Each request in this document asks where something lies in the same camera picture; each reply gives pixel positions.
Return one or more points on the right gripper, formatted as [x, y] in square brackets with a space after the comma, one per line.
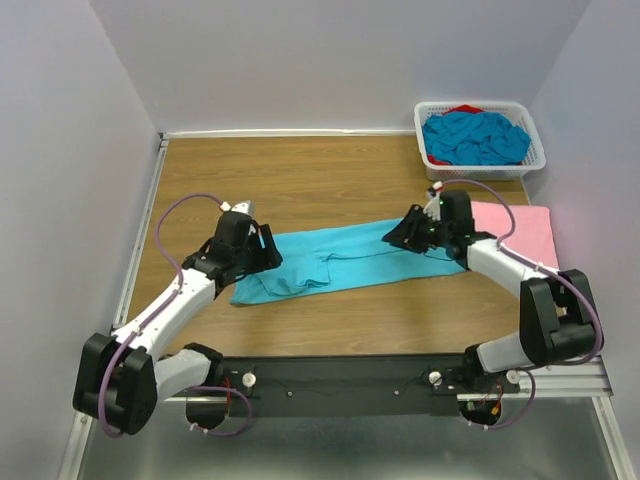
[405, 234]

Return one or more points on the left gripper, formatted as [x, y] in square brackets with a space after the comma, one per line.
[268, 256]

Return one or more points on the light blue t shirt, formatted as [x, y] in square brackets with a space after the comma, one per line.
[342, 258]

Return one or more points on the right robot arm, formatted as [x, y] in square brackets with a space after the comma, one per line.
[558, 321]

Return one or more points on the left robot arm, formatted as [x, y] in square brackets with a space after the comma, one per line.
[123, 376]

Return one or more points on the dark blue t shirt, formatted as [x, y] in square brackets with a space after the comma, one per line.
[475, 140]

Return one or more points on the folded pink t shirt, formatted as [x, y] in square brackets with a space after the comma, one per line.
[533, 236]

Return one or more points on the red t shirt in basket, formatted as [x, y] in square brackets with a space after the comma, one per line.
[465, 107]

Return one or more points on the white plastic laundry basket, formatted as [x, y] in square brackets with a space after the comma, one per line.
[482, 140]

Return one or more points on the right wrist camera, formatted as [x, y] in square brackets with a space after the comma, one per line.
[432, 208]

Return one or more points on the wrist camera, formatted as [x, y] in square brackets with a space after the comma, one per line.
[246, 207]
[432, 208]

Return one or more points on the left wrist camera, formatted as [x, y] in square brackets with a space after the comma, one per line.
[246, 207]

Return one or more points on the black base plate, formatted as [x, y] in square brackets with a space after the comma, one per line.
[344, 386]

